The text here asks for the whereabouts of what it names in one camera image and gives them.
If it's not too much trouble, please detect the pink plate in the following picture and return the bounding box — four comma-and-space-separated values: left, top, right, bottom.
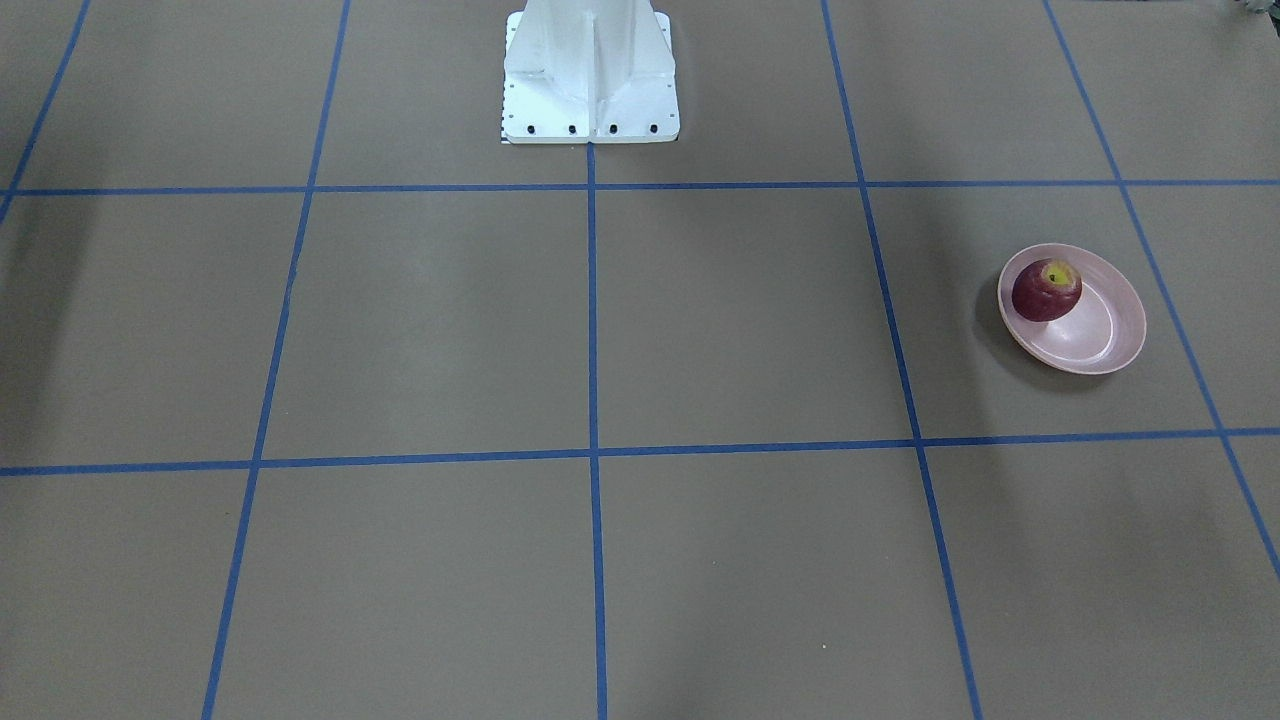
997, 243, 1147, 375

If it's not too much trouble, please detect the red apple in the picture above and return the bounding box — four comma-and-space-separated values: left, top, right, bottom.
1011, 258, 1083, 323

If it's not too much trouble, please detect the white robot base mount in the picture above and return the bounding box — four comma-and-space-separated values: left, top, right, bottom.
500, 1, 681, 145

